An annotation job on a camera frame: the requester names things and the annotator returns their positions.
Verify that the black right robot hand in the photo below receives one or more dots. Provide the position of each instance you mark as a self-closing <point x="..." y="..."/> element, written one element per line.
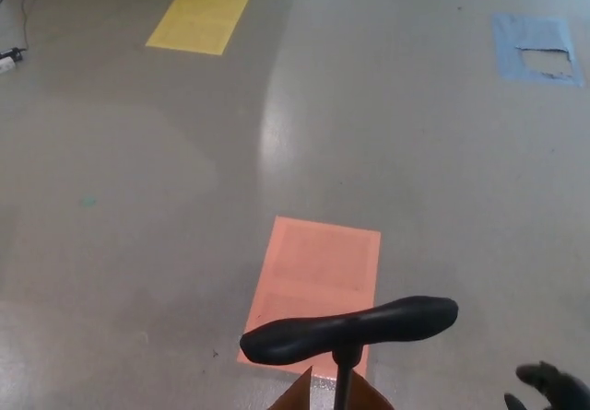
<point x="564" y="389"/>

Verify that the orange paper sheet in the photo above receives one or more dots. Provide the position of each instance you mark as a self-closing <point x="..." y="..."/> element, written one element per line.
<point x="318" y="262"/>

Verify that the torn blue paper sheet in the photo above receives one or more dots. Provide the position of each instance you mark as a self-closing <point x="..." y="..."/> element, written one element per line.
<point x="511" y="46"/>

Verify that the yellow paper sheet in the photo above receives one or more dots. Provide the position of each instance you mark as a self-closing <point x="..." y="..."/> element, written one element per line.
<point x="198" y="20"/>

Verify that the white power strip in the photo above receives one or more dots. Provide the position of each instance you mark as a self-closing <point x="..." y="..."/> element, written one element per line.
<point x="7" y="63"/>

